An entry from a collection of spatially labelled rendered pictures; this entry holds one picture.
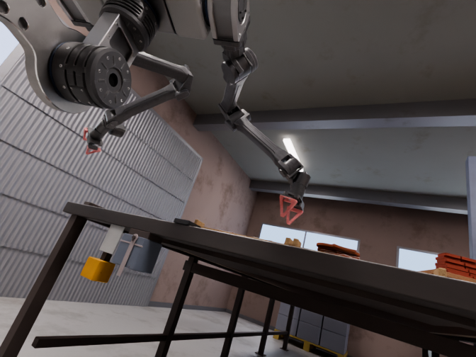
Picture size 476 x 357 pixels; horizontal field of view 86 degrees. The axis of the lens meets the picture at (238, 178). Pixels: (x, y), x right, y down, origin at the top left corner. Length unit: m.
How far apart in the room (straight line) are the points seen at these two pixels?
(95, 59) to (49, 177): 2.85
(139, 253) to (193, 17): 0.81
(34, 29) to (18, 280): 3.09
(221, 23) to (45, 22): 0.41
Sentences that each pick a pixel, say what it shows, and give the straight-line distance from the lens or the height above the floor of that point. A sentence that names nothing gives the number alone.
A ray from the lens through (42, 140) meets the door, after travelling 3.43.
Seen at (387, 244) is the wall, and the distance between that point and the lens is 6.78.
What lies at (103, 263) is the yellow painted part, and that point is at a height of 0.69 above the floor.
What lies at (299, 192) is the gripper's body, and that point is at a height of 1.16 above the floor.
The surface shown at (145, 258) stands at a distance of 1.10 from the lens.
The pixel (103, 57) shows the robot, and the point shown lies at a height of 1.14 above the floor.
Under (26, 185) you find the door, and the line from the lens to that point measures 3.40.
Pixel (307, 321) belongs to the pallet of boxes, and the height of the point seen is 0.46.
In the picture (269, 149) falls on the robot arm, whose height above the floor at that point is 1.32.
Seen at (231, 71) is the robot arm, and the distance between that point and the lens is 0.90.
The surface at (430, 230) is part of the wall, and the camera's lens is 6.97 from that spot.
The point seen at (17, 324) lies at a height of 0.33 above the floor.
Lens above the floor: 0.78
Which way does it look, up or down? 21 degrees up
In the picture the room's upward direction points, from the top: 17 degrees clockwise
